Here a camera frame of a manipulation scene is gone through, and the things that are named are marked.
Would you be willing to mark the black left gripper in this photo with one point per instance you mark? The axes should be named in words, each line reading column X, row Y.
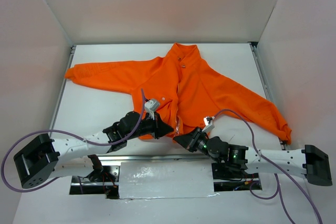
column 156, row 125

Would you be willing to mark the white foil-wrapped block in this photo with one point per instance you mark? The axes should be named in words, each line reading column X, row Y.
column 156, row 180

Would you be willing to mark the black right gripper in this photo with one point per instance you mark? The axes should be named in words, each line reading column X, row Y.
column 193, row 140

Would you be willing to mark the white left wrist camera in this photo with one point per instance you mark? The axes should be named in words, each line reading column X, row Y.
column 151, row 106

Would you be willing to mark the clear zipper pull tab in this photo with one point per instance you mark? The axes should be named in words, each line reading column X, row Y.
column 177, row 128

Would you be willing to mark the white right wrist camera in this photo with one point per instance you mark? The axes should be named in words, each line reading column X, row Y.
column 208, row 124

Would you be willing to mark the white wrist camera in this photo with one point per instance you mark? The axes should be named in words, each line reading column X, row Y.
column 208, row 124
column 151, row 106

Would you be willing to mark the orange zip-up jacket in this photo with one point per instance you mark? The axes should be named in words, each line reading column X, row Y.
column 185, row 86

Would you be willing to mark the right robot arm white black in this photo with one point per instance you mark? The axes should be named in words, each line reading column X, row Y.
column 310, row 163

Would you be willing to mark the aluminium frame rail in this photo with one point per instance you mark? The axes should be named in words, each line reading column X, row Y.
column 85, row 112

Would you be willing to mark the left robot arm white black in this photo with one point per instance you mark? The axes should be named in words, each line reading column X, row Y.
column 44, row 158

